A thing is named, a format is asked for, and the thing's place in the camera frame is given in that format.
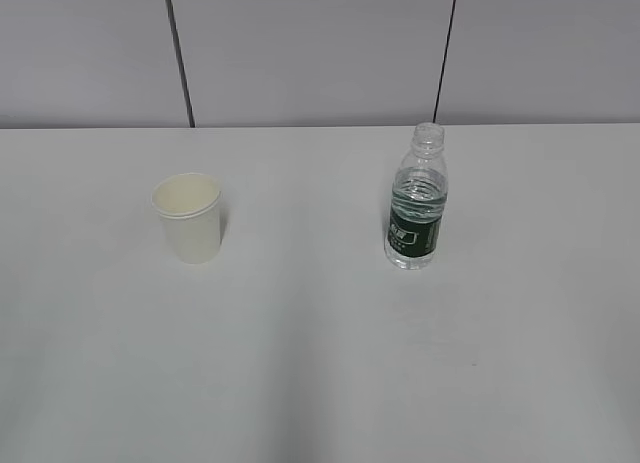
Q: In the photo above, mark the right black wall seam strip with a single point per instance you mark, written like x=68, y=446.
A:
x=444, y=61

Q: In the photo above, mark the white paper cup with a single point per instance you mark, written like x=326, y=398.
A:
x=188, y=207

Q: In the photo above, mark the left black wall seam strip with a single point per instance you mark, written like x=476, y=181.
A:
x=180, y=63

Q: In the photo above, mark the clear water bottle green label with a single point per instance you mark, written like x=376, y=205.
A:
x=418, y=198

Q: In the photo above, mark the black wall seam strip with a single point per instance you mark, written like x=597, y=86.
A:
x=444, y=61
x=180, y=63

